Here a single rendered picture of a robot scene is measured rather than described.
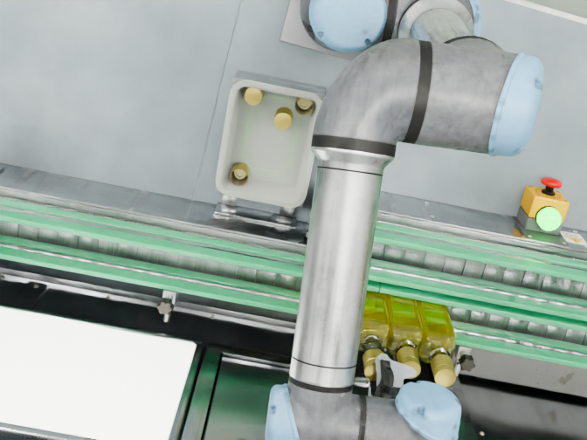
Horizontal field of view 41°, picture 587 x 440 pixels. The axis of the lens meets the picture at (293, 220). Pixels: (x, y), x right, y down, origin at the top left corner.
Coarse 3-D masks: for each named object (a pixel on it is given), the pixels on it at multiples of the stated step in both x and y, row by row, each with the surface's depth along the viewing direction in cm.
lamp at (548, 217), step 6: (540, 210) 149; (546, 210) 148; (552, 210) 147; (540, 216) 148; (546, 216) 147; (552, 216) 147; (558, 216) 147; (540, 222) 148; (546, 222) 148; (552, 222) 147; (558, 222) 148; (546, 228) 148; (552, 228) 148
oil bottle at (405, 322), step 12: (396, 300) 140; (408, 300) 141; (396, 312) 136; (408, 312) 137; (396, 324) 132; (408, 324) 133; (420, 324) 134; (396, 336) 131; (408, 336) 131; (420, 336) 131; (396, 348) 131
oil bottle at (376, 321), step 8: (368, 296) 140; (376, 296) 141; (384, 296) 142; (368, 304) 137; (376, 304) 138; (384, 304) 139; (368, 312) 135; (376, 312) 135; (384, 312) 136; (368, 320) 132; (376, 320) 132; (384, 320) 133; (368, 328) 131; (376, 328) 131; (384, 328) 131; (360, 336) 131; (384, 336) 131; (360, 344) 131; (384, 344) 132
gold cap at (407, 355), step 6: (402, 348) 128; (408, 348) 127; (414, 348) 128; (402, 354) 126; (408, 354) 126; (414, 354) 126; (402, 360) 125; (408, 360) 124; (414, 360) 124; (414, 366) 124; (408, 378) 125
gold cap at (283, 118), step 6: (282, 108) 149; (288, 108) 150; (276, 114) 146; (282, 114) 146; (288, 114) 146; (276, 120) 147; (282, 120) 146; (288, 120) 146; (276, 126) 147; (282, 126) 147; (288, 126) 147
